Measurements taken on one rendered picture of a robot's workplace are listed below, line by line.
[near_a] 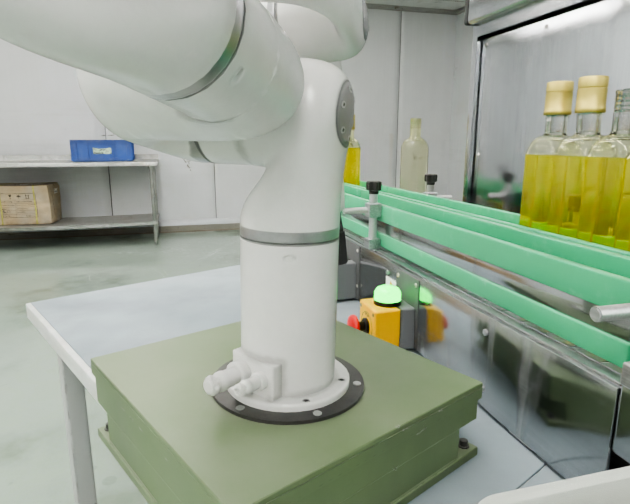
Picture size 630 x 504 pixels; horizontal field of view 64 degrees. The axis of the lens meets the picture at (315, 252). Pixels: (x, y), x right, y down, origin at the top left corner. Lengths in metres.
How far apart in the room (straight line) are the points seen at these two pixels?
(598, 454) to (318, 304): 0.29
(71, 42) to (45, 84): 6.19
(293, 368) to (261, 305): 0.07
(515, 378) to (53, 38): 0.54
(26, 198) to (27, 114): 1.06
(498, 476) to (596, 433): 0.11
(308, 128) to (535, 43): 0.75
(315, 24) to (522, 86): 0.67
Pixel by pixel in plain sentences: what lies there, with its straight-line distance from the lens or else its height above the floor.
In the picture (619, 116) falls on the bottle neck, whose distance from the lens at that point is 0.69.
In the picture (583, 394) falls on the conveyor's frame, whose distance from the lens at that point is 0.55.
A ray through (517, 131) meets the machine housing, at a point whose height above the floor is 1.10.
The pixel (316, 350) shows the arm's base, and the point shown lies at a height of 0.89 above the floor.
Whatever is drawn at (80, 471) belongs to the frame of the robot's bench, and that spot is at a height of 0.36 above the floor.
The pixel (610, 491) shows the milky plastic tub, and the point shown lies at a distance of 0.46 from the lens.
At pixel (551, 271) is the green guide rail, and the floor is 0.95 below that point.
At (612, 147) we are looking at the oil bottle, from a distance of 0.68.
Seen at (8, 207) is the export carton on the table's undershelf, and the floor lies 0.44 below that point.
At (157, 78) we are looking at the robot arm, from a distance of 0.27.
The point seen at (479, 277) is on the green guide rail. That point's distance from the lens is 0.69.
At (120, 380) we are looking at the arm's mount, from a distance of 0.56.
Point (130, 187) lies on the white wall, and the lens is 6.31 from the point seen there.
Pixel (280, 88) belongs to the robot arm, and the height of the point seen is 1.12.
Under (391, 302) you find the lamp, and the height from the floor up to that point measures 0.83.
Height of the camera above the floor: 1.08
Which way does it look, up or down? 12 degrees down
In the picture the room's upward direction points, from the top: straight up
